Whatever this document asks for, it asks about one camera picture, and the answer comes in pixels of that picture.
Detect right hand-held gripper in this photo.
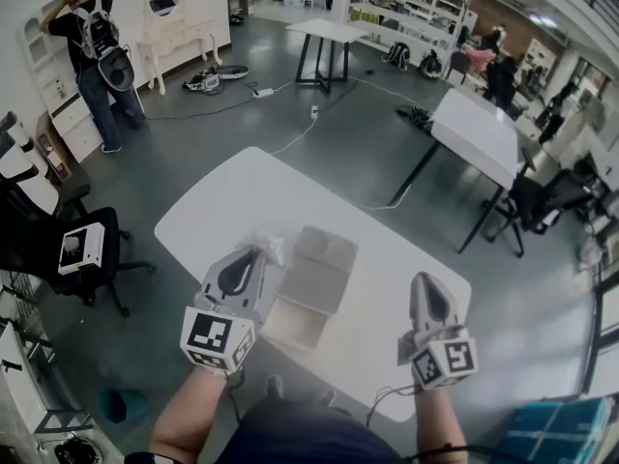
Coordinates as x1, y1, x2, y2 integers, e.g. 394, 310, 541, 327
397, 272, 481, 391

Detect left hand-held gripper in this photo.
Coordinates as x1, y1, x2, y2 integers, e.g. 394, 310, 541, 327
181, 246, 269, 374

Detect white item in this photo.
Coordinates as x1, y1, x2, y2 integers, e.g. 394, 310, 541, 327
234, 231, 292, 267

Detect brown cardboard box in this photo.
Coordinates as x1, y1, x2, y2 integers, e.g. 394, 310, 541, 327
260, 224, 360, 353

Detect person's right forearm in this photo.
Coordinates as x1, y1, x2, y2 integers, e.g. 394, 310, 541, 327
413, 380, 469, 454

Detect person's left forearm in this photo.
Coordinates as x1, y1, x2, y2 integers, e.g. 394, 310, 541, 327
149, 365, 234, 459

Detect white box device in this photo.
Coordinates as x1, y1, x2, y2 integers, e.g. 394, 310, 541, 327
57, 222, 106, 276

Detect teal waste bin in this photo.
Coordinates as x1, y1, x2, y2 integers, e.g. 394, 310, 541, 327
98, 387, 147, 425

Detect teal storage boxes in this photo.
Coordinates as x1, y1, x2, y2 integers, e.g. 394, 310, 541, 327
490, 395, 616, 464

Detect person's dark blue torso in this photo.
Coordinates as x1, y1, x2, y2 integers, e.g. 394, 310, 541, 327
128, 394, 405, 464

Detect black round device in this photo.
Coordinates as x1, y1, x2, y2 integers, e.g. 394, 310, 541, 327
53, 434, 105, 464

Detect black mesh office chair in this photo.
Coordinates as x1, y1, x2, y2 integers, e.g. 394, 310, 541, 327
482, 165, 597, 260

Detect white metal rack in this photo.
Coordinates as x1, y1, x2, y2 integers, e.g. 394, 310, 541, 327
0, 315, 94, 435

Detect white table with black legs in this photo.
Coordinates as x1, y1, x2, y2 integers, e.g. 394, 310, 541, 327
386, 87, 521, 255
284, 17, 371, 96

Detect small brown shelf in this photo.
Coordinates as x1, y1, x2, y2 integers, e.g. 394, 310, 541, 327
35, 112, 74, 184

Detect white cabinet with shelves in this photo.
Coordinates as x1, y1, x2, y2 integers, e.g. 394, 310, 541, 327
18, 0, 146, 164

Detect grey equipment on floor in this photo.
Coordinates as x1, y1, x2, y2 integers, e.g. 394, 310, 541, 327
182, 64, 251, 97

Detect white and black office chair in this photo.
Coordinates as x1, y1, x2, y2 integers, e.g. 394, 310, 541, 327
0, 110, 63, 218

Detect white vanity table with mirror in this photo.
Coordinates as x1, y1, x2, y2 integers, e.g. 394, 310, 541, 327
136, 0, 224, 97

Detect black and white backpack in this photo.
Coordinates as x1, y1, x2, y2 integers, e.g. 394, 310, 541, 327
383, 42, 412, 70

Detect white storage shelving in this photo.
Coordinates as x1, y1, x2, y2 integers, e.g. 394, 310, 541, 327
349, 0, 479, 53

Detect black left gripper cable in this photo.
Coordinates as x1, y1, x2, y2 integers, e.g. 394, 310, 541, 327
222, 372, 246, 424

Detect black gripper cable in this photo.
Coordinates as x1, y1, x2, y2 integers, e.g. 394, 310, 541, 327
222, 372, 246, 424
365, 384, 425, 427

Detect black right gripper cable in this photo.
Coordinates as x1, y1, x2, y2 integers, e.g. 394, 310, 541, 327
365, 384, 425, 427

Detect white floor cable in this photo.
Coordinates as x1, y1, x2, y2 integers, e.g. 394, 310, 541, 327
144, 74, 436, 210

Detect black cable bundle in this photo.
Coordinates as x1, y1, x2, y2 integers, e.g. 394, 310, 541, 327
395, 104, 435, 126

